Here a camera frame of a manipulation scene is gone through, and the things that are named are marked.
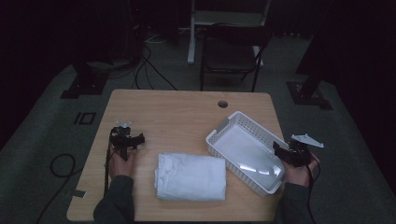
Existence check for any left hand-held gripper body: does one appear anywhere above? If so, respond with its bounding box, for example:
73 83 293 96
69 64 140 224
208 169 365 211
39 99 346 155
110 120 138 161

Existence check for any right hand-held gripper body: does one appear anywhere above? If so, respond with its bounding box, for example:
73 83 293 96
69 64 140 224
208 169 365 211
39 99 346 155
286 133 325 168

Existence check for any white plastic basket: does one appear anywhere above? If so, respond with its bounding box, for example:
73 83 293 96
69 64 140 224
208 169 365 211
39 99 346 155
205 110 291 198

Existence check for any white towel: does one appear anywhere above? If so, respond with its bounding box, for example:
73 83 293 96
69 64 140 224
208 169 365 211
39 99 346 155
154 151 228 202

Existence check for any person's right hand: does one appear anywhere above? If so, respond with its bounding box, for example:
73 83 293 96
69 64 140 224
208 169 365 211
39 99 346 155
284 152 320 188

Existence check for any person's left hand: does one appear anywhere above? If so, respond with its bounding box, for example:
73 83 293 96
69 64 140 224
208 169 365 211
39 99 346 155
108 146 138 180

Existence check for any black stand base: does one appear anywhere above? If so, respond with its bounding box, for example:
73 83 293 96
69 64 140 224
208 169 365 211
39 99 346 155
286 79 333 111
60 61 110 100

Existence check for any black folding chair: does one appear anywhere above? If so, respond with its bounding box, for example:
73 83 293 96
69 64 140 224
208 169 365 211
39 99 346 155
199 22 273 93

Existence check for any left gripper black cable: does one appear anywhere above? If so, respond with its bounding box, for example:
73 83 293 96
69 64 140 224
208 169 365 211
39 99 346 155
104 128 114 196

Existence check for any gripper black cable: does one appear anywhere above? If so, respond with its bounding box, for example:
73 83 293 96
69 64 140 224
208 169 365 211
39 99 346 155
104 128 114 196
305 153 322 224

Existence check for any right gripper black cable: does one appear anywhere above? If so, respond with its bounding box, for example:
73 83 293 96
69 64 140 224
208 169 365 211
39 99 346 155
305 153 322 224

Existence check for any black floor cable loop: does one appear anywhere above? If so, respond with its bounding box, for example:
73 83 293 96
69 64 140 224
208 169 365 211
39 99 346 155
35 152 84 224

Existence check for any black floor cables bundle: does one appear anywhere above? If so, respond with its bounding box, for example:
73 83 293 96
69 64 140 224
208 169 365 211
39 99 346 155
132 45 179 91

